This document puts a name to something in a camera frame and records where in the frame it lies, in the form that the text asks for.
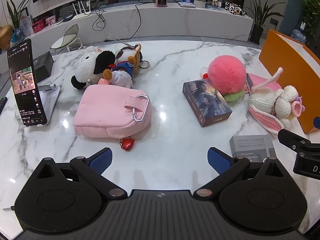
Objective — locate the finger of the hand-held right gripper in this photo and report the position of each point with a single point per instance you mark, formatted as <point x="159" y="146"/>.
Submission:
<point x="295" y="141"/>
<point x="317" y="123"/>

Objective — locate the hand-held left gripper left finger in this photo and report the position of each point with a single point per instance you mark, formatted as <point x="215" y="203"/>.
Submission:
<point x="101" y="158"/>

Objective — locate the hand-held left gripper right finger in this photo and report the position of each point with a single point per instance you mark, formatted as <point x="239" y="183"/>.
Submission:
<point x="217" y="158"/>

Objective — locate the crochet bunny toy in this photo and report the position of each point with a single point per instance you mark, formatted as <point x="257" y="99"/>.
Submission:
<point x="265" y="100"/>

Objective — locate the illustrated card box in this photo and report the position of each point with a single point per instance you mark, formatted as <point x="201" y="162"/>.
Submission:
<point x="207" y="102"/>

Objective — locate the orange container box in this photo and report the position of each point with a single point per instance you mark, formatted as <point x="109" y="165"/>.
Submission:
<point x="287" y="62"/>

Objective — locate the pink wallet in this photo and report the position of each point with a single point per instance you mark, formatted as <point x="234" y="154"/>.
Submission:
<point x="260" y="81"/>

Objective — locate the white black-eared plush dog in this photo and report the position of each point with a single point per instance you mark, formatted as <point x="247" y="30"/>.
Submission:
<point x="87" y="62"/>

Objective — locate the red heart charm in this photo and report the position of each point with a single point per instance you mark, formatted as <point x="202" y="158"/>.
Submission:
<point x="127" y="144"/>

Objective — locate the grey notebook box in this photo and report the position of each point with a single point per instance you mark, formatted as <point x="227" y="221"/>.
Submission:
<point x="252" y="145"/>

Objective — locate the pink fabric pouch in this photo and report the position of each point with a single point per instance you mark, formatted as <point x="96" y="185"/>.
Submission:
<point x="105" y="110"/>

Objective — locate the silver carabiner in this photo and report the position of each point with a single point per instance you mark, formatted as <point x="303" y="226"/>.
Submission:
<point x="147" y="106"/>

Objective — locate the white phone stand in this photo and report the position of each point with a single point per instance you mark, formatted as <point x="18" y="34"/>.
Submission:
<point x="50" y="100"/>

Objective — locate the brown plush in sailor outfit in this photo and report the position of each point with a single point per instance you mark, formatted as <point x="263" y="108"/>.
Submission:
<point x="122" y="77"/>

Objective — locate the pink fluffy peach plush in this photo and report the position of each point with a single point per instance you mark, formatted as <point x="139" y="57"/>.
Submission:
<point x="226" y="72"/>

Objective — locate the red-capped white bottle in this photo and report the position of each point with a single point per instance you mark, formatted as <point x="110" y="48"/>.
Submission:
<point x="204" y="72"/>

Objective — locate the blue water bottle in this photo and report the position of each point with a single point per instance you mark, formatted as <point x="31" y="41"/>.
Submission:
<point x="299" y="36"/>

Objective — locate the metal keyring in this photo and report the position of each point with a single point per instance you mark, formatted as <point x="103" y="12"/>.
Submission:
<point x="145" y="67"/>

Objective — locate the long-leaf plant in black pot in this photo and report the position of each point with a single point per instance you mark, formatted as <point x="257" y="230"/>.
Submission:
<point x="257" y="33"/>

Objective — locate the black smartphone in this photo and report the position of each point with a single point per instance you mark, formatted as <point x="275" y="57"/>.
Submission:
<point x="25" y="80"/>

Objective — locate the black product box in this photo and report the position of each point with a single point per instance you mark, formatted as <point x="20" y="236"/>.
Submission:
<point x="43" y="65"/>

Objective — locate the black remote control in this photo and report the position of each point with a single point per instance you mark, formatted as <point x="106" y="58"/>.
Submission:
<point x="2" y="105"/>

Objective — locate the leafy green plant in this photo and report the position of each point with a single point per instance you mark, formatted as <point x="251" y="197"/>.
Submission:
<point x="311" y="7"/>

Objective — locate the small rolling stool chair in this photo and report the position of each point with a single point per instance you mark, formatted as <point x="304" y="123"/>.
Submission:
<point x="68" y="36"/>

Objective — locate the black white checkered ornament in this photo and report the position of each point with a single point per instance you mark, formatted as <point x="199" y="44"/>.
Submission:
<point x="233" y="8"/>

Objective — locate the white router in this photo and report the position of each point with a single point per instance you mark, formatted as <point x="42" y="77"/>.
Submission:
<point x="81" y="16"/>

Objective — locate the dark flat device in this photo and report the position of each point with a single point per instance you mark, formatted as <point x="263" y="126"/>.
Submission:
<point x="67" y="18"/>

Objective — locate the red gift box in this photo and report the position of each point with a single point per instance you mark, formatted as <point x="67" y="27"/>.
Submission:
<point x="38" y="27"/>

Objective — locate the pink photo card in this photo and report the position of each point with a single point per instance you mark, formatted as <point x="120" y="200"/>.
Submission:
<point x="50" y="20"/>

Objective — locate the blue plastic bag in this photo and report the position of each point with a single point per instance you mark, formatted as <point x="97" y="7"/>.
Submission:
<point x="17" y="36"/>

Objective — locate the framed picture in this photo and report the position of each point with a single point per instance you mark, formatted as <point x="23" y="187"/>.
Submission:
<point x="26" y="26"/>

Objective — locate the gold vase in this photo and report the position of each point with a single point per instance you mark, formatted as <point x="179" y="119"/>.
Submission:
<point x="6" y="36"/>

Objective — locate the silver laptop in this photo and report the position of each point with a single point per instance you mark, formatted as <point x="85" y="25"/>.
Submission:
<point x="186" y="4"/>

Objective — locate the tall green plant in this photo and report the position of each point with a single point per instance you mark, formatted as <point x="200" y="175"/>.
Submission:
<point x="16" y="15"/>

